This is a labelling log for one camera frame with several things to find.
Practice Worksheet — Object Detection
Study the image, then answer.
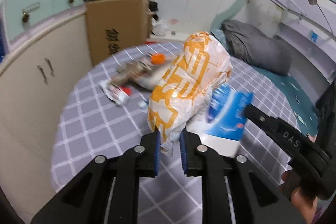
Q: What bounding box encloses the blue white medicine box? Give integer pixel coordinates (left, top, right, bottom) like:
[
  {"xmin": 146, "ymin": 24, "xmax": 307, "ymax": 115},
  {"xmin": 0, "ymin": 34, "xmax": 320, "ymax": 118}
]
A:
[{"xmin": 186, "ymin": 84, "xmax": 253, "ymax": 157}]

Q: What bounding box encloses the orange white plastic bag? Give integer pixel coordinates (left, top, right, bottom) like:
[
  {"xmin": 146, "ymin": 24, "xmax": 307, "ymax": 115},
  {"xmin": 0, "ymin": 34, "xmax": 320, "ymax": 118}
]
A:
[{"xmin": 147, "ymin": 32, "xmax": 233, "ymax": 156}]

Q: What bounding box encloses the person's right hand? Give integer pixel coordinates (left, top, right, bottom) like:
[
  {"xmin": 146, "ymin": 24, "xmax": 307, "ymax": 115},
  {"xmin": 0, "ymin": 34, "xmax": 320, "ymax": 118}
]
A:
[{"xmin": 278, "ymin": 169, "xmax": 320, "ymax": 224}]

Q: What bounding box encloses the grey checkered tablecloth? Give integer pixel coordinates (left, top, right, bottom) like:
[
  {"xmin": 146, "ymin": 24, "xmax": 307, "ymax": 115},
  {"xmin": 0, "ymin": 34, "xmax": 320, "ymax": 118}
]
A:
[{"xmin": 51, "ymin": 43, "xmax": 298, "ymax": 223}]

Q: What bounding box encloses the crumpled printed wrapper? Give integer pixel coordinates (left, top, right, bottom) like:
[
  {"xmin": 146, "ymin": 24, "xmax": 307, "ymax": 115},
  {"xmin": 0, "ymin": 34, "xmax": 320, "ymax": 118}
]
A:
[{"xmin": 99, "ymin": 80, "xmax": 129, "ymax": 106}]

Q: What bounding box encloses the grey folded quilt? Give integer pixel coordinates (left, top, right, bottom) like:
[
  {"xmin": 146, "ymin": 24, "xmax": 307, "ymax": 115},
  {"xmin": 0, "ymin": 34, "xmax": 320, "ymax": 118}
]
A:
[{"xmin": 221, "ymin": 20, "xmax": 291, "ymax": 76}]

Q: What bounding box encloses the brown patterned wrapper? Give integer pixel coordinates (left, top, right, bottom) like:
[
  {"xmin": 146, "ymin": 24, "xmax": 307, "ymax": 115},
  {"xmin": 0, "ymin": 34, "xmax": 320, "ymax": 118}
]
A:
[{"xmin": 109, "ymin": 61, "xmax": 153, "ymax": 86}]

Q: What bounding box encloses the white cabinet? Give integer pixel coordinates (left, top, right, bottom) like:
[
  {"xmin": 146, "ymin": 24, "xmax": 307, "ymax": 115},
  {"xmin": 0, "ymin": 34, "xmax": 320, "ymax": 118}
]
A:
[{"xmin": 1, "ymin": 10, "xmax": 92, "ymax": 223}]

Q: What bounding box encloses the brown cardboard box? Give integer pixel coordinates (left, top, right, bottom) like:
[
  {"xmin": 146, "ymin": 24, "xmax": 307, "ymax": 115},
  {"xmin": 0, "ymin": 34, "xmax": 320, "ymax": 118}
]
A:
[{"xmin": 85, "ymin": 0, "xmax": 149, "ymax": 66}]

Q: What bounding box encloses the mint green drawer unit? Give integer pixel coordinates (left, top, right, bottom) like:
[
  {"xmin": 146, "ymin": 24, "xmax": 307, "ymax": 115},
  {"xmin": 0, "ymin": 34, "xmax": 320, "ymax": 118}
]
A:
[{"xmin": 1, "ymin": 0, "xmax": 84, "ymax": 54}]

